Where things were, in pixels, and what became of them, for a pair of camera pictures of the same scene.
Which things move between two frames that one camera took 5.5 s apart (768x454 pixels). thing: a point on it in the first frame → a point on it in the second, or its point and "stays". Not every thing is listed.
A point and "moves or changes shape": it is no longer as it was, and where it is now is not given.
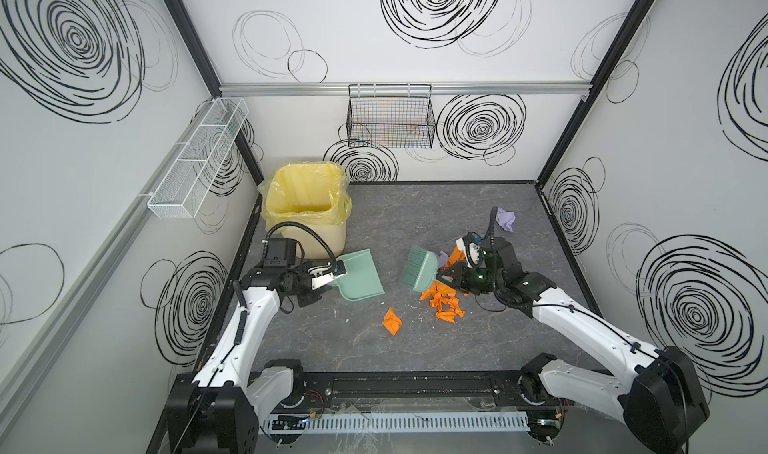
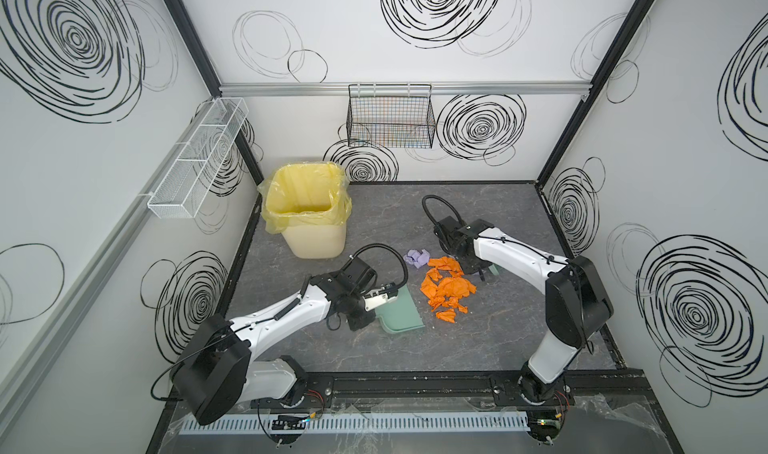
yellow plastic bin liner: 305,193 stays
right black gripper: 462,268 → 472,264
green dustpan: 362,279 moves or changes shape
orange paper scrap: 443,297 stays
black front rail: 406,390 stays
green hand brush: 420,269 moves or changes shape
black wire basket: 390,115 stays
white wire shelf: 178,193 stays
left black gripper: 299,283 → 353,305
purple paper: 442,259 → 417,258
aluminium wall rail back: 404,88 stays
